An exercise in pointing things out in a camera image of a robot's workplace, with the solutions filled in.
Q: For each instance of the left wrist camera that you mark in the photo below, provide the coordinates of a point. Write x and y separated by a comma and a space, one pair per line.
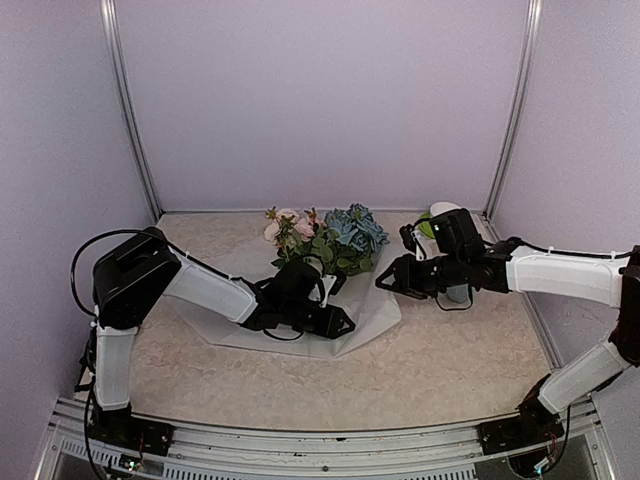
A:
327, 286

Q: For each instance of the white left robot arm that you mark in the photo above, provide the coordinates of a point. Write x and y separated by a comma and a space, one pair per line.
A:
130, 279

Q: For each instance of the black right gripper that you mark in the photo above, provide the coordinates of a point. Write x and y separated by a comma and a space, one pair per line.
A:
408, 280

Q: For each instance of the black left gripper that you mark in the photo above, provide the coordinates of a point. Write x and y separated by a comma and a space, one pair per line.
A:
332, 323

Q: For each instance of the white ceramic bowl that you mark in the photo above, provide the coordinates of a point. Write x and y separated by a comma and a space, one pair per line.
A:
442, 207

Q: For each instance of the aluminium front rail frame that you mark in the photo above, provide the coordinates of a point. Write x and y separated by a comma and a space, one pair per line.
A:
447, 451

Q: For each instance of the right aluminium corner post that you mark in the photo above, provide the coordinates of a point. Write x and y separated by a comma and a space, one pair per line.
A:
525, 66

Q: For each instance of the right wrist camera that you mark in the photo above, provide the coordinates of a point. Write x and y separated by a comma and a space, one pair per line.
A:
415, 241

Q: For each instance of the blue fake hydrangea stem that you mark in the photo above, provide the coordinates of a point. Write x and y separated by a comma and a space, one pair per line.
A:
350, 243

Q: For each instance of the aluminium corner post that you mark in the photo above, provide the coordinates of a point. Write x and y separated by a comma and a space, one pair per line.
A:
110, 24
525, 66

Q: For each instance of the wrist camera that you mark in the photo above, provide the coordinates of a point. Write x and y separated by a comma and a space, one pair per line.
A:
415, 241
327, 286

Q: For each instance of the pink fake rose stem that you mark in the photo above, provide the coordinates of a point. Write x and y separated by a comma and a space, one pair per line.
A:
308, 225
279, 231

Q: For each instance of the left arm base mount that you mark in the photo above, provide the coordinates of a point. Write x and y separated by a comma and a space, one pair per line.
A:
120, 428

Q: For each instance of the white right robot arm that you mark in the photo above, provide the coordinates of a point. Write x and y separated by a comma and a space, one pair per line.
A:
512, 266

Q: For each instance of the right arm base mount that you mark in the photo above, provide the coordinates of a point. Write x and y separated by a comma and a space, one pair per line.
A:
533, 425

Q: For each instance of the light blue ceramic mug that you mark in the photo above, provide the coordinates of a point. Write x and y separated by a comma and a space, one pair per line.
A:
459, 294

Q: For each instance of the left aluminium corner post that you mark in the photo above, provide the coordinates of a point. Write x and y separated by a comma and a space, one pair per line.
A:
110, 24

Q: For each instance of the green round saucer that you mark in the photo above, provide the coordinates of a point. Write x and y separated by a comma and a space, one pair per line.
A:
424, 225

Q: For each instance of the white wrapping paper sheet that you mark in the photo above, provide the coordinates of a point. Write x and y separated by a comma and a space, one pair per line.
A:
373, 311

